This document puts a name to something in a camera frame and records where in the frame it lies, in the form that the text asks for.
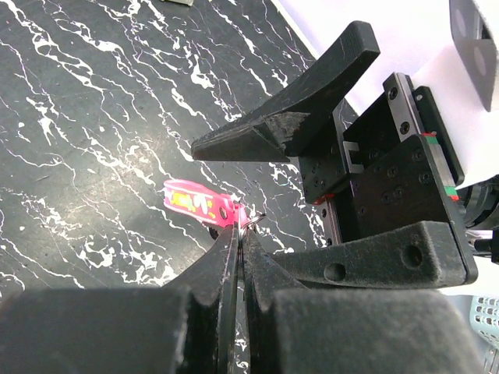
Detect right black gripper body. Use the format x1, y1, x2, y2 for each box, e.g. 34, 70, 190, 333
299, 72, 464, 245

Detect pink lanyard strap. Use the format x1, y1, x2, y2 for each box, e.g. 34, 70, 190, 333
162, 178, 268, 239

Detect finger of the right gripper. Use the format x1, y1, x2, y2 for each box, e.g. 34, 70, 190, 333
191, 21, 380, 163
272, 221, 478, 289

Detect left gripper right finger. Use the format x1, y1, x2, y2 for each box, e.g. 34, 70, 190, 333
243, 232, 482, 373

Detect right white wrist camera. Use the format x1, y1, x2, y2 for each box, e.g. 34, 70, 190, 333
448, 0, 498, 112

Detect light blue plastic basket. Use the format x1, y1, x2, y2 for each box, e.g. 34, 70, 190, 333
469, 296, 499, 349

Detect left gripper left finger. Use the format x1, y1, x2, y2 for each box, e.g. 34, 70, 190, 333
1, 225, 239, 373

